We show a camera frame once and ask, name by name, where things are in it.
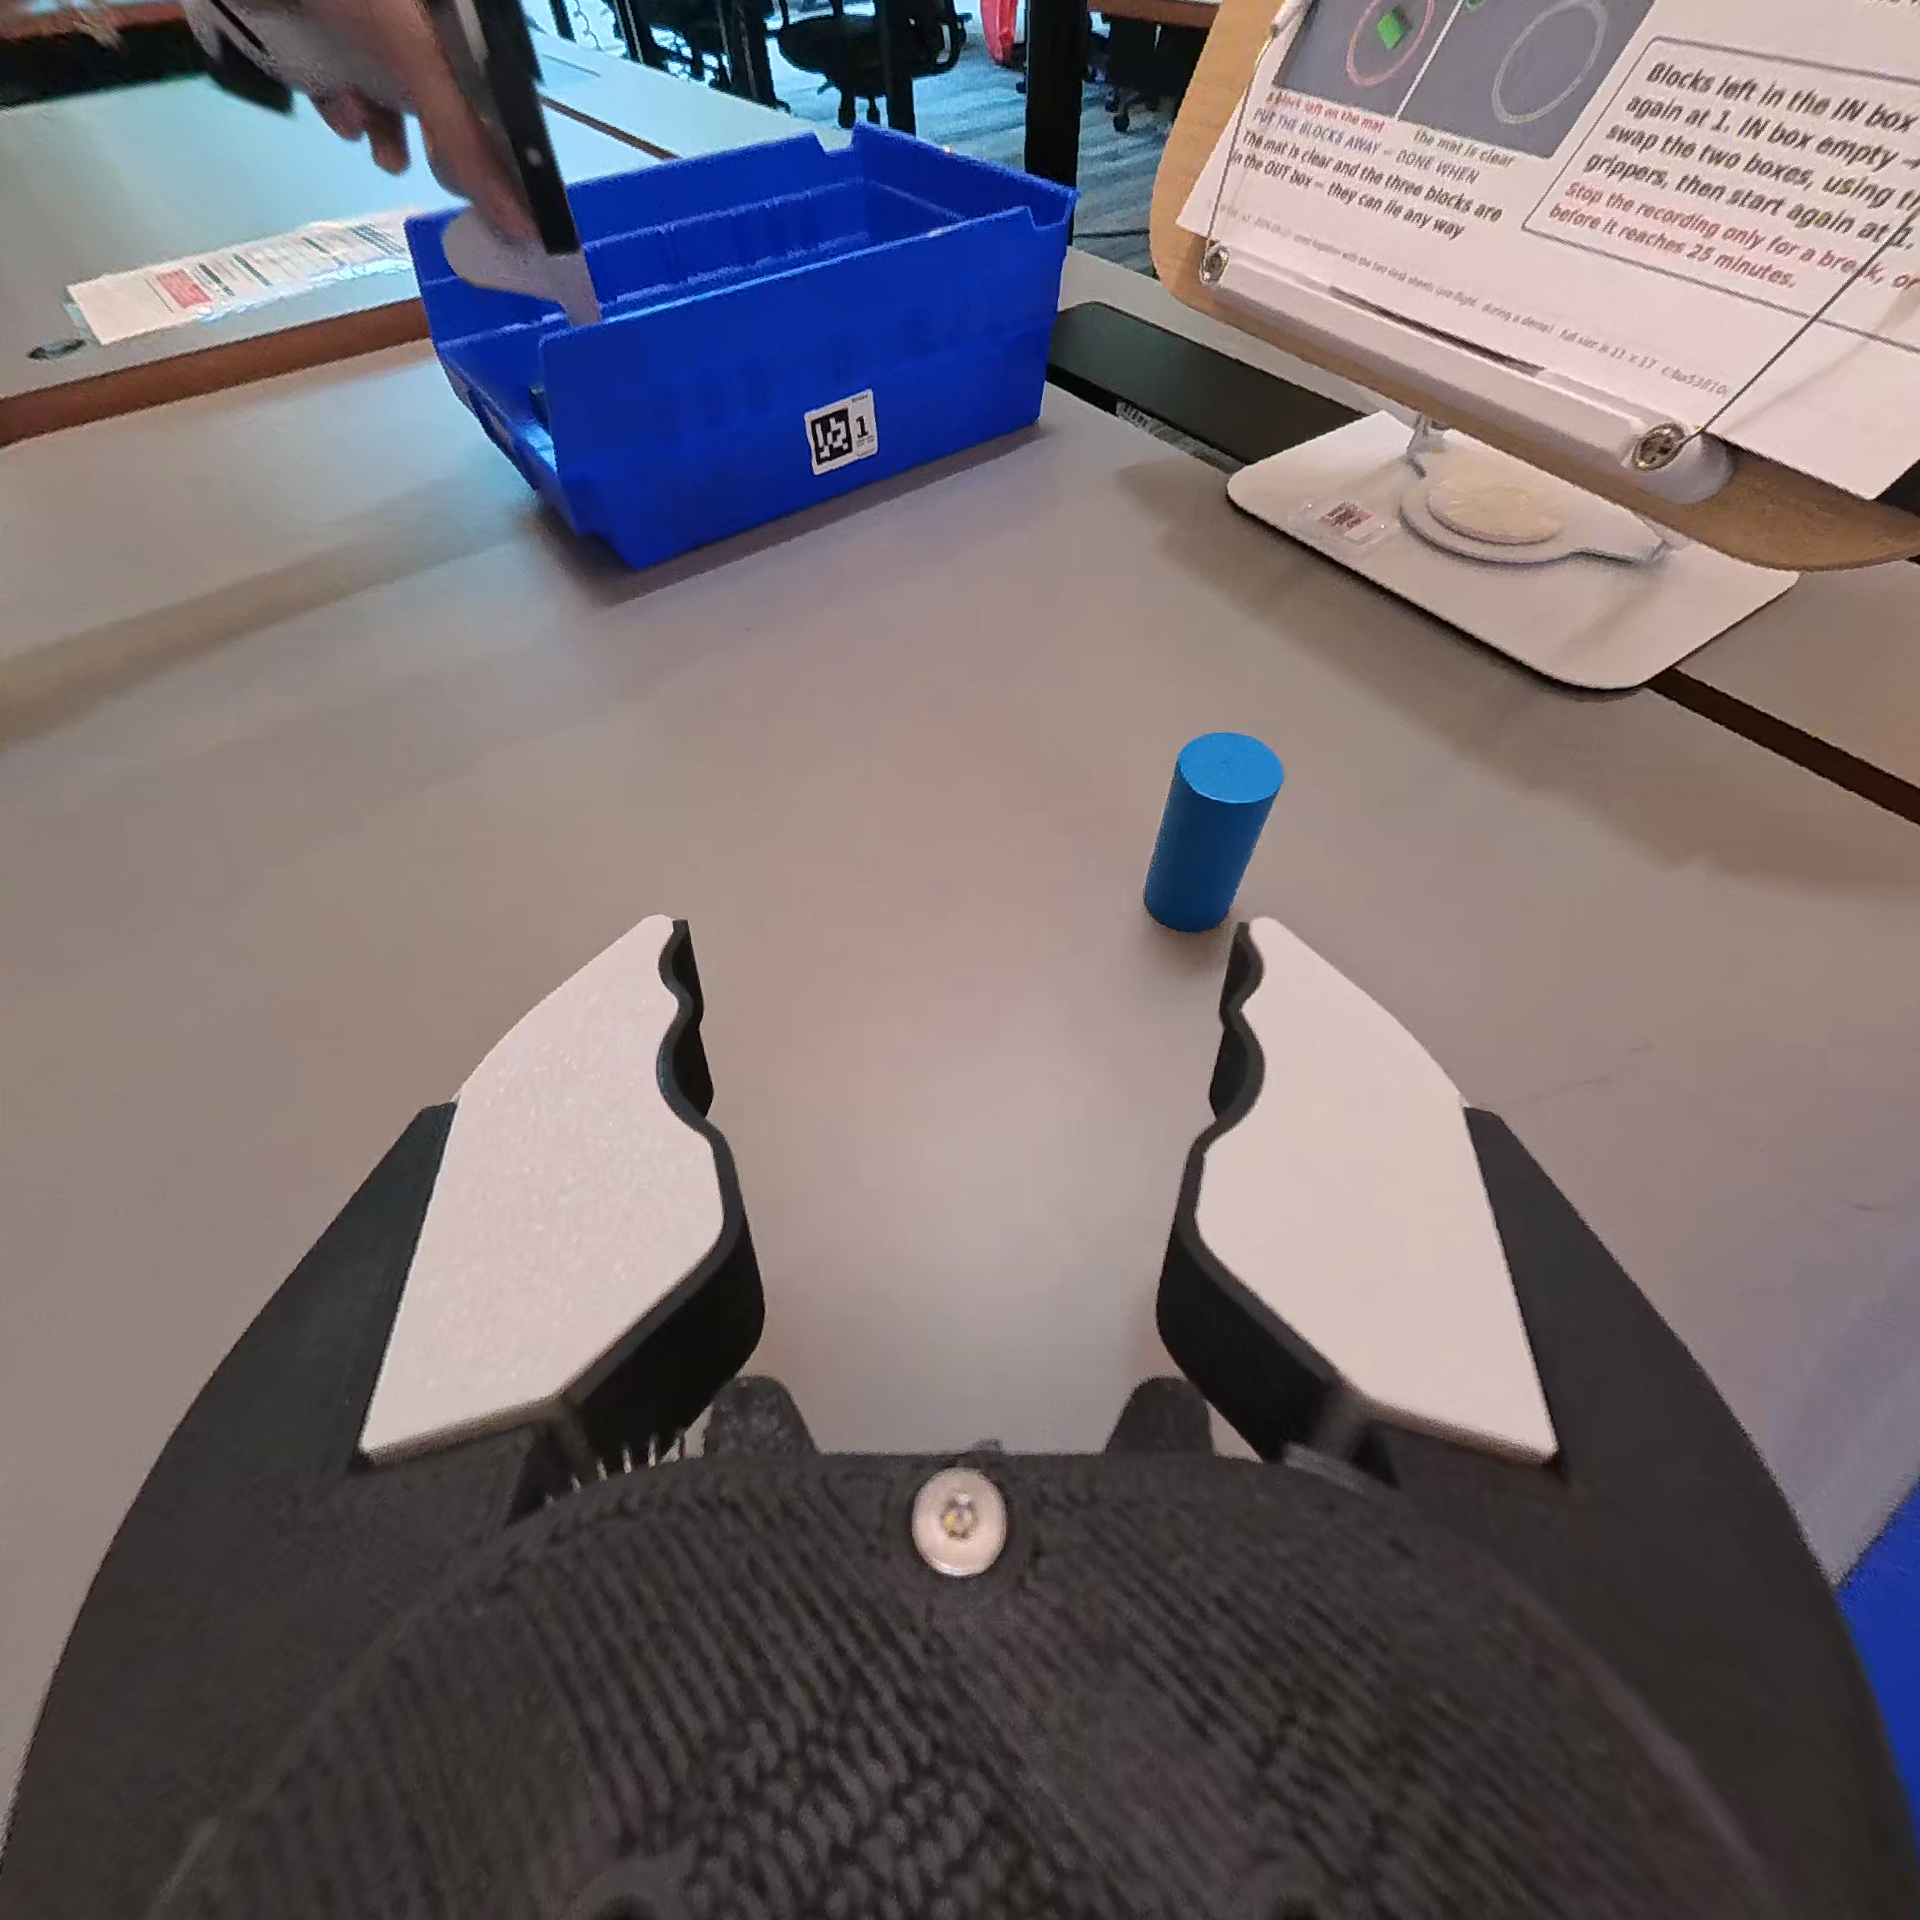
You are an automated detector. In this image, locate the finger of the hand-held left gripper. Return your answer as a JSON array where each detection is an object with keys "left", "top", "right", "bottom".
[
  {"left": 446, "top": 205, "right": 567, "bottom": 309},
  {"left": 422, "top": 0, "right": 604, "bottom": 329}
]

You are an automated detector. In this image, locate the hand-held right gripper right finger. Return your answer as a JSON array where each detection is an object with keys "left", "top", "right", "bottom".
[{"left": 1152, "top": 916, "right": 1561, "bottom": 1470}]

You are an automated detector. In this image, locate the printed label sheet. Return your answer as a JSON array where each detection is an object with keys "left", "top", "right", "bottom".
[{"left": 67, "top": 222, "right": 426, "bottom": 348}]

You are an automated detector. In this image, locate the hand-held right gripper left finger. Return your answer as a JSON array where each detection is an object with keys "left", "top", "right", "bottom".
[{"left": 355, "top": 912, "right": 771, "bottom": 1471}]

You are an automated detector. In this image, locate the teal wooden cylinder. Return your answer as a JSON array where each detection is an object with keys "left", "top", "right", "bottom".
[{"left": 1143, "top": 731, "right": 1286, "bottom": 933}]

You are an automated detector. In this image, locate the blue plastic bin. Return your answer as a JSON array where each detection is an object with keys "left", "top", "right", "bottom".
[{"left": 407, "top": 123, "right": 1080, "bottom": 574}]

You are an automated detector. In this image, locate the black desk leg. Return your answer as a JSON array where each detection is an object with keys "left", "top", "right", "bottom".
[{"left": 1020, "top": 0, "right": 1088, "bottom": 190}]

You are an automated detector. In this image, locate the instruction sheet on stand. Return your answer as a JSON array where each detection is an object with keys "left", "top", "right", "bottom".
[{"left": 1152, "top": 0, "right": 1920, "bottom": 692}]

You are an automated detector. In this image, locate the printed instruction sheet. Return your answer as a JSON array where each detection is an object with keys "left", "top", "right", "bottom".
[{"left": 1177, "top": 0, "right": 1920, "bottom": 503}]

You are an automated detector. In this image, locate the black office chair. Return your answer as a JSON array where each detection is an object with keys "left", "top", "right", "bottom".
[{"left": 771, "top": 0, "right": 976, "bottom": 128}]

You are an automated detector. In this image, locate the person's left hand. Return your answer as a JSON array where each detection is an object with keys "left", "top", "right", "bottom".
[{"left": 306, "top": 60, "right": 511, "bottom": 241}]

